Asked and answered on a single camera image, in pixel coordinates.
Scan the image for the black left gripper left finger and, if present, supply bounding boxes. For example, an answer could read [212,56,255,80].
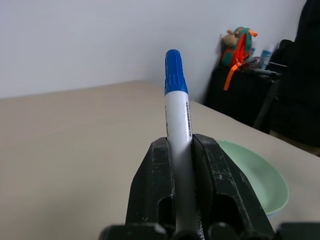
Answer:
[125,136,178,227]

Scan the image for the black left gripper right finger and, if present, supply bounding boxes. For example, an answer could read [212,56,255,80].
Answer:
[191,133,275,232]

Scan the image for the white marker with blue cap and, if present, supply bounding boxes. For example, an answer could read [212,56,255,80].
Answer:
[163,49,208,240]

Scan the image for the mint green plate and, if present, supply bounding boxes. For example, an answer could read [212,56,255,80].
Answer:
[215,139,291,216]

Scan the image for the light blue plate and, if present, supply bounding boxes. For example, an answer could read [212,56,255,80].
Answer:
[265,206,286,218]

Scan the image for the black folding stand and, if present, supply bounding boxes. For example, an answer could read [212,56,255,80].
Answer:
[239,66,282,131]

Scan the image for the blue and white bottle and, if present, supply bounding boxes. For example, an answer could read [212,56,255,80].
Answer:
[260,44,275,71]

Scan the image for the brown plush toy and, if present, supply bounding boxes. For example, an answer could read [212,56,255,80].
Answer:
[221,29,238,48]

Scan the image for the teal backpack with orange strap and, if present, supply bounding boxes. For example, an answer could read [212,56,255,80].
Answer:
[220,26,259,91]

